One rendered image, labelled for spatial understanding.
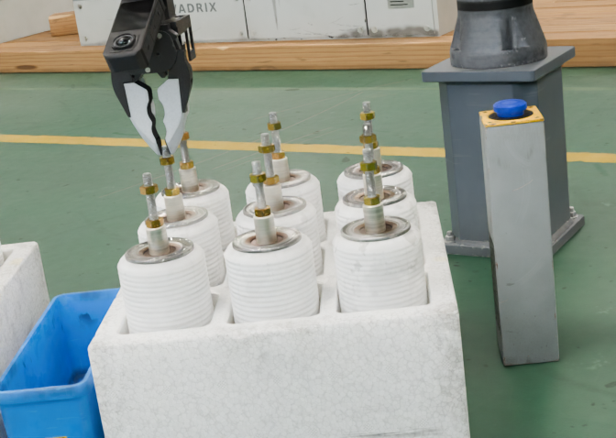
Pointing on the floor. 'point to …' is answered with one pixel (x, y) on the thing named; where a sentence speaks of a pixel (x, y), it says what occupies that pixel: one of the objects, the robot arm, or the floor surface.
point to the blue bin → (57, 372)
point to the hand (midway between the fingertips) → (162, 145)
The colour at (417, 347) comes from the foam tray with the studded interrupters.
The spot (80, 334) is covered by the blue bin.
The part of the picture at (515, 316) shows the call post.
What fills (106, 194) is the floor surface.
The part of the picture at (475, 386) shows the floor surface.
